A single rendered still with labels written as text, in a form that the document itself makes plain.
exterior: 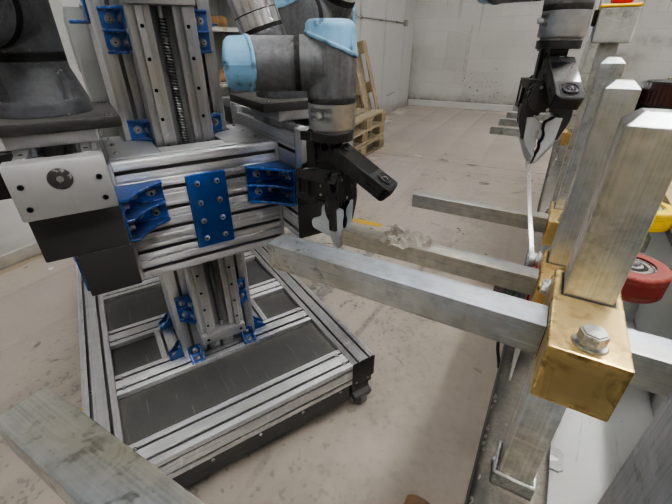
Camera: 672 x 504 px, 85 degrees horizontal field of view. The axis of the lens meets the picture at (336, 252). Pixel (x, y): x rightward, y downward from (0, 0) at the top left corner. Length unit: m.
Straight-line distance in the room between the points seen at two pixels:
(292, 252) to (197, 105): 0.65
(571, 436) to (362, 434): 0.80
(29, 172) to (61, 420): 0.51
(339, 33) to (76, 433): 0.52
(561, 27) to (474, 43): 7.60
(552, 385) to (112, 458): 0.28
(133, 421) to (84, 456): 1.04
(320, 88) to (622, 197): 0.41
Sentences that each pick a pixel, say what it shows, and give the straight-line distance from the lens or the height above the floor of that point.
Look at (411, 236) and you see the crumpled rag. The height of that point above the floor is 0.88.
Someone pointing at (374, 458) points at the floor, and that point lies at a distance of 1.35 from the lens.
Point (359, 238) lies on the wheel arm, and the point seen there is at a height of 0.85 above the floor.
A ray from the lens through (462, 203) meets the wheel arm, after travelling 0.84.
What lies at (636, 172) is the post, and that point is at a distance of 0.32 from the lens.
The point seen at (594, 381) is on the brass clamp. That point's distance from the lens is 0.31.
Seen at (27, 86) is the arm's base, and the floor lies 1.09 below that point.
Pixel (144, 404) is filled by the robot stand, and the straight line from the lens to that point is 1.33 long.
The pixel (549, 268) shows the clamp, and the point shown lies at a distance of 0.61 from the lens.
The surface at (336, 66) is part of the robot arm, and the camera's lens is 0.58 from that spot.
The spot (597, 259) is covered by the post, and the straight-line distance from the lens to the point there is 0.34.
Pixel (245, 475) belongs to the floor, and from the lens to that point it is 1.35.
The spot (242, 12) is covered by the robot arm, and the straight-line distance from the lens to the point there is 0.72.
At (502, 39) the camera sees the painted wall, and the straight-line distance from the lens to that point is 8.32.
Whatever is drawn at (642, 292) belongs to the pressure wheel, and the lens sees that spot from 0.58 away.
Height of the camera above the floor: 1.15
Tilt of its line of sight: 29 degrees down
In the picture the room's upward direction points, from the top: straight up
